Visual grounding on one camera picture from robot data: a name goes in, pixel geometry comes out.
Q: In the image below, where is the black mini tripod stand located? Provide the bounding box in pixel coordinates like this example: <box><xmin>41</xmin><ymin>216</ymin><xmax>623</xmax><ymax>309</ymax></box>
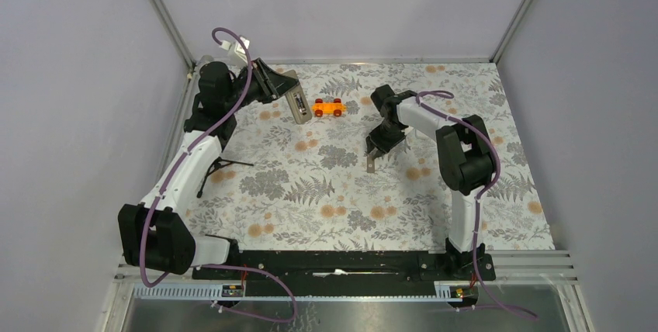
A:
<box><xmin>196</xmin><ymin>156</ymin><xmax>255</xmax><ymax>199</ymax></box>

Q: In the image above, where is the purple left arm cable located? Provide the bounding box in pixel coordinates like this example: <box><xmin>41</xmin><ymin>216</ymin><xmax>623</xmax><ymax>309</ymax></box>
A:
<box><xmin>138</xmin><ymin>27</ymin><xmax>300</xmax><ymax>324</ymax></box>

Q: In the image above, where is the floral patterned table mat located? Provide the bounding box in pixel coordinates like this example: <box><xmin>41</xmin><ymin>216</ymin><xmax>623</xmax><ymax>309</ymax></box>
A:
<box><xmin>183</xmin><ymin>64</ymin><xmax>554</xmax><ymax>251</ymax></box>

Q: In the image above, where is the white slotted cable duct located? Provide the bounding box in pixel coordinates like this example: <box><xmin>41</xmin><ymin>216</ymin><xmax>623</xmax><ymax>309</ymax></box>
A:
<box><xmin>132</xmin><ymin>282</ymin><xmax>479</xmax><ymax>304</ymax></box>

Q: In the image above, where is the orange toy car chassis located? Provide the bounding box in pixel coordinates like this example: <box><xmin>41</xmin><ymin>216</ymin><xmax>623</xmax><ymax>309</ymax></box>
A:
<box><xmin>311</xmin><ymin>98</ymin><xmax>347</xmax><ymax>117</ymax></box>

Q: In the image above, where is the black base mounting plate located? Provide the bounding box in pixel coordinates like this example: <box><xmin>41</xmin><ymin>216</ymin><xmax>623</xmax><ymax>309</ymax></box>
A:
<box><xmin>192</xmin><ymin>246</ymin><xmax>497</xmax><ymax>297</ymax></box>

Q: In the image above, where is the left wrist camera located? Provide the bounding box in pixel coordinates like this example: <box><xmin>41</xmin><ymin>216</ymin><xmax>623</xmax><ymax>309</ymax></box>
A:
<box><xmin>221</xmin><ymin>36</ymin><xmax>250</xmax><ymax>67</ymax></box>

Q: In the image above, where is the grey battery cover strip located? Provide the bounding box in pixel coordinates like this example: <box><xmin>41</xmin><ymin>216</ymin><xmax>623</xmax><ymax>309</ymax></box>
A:
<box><xmin>366</xmin><ymin>160</ymin><xmax>376</xmax><ymax>173</ymax></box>

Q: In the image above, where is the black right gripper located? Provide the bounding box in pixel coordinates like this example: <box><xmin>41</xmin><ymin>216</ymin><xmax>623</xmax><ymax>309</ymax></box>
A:
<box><xmin>365</xmin><ymin>121</ymin><xmax>407</xmax><ymax>160</ymax></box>

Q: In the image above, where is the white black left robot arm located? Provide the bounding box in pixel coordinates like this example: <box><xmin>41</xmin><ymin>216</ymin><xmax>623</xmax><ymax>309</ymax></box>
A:
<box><xmin>118</xmin><ymin>59</ymin><xmax>301</xmax><ymax>278</ymax></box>

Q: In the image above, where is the grey remote control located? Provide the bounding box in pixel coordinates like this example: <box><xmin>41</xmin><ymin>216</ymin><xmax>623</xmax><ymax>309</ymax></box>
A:
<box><xmin>282</xmin><ymin>70</ymin><xmax>313</xmax><ymax>125</ymax></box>

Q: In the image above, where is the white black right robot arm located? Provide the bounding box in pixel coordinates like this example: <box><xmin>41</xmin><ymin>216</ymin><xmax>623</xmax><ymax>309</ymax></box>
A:
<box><xmin>365</xmin><ymin>85</ymin><xmax>500</xmax><ymax>279</ymax></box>

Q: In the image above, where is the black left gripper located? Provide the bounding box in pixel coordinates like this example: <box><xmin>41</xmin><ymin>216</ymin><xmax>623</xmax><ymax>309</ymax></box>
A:
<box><xmin>224</xmin><ymin>58</ymin><xmax>299</xmax><ymax>112</ymax></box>

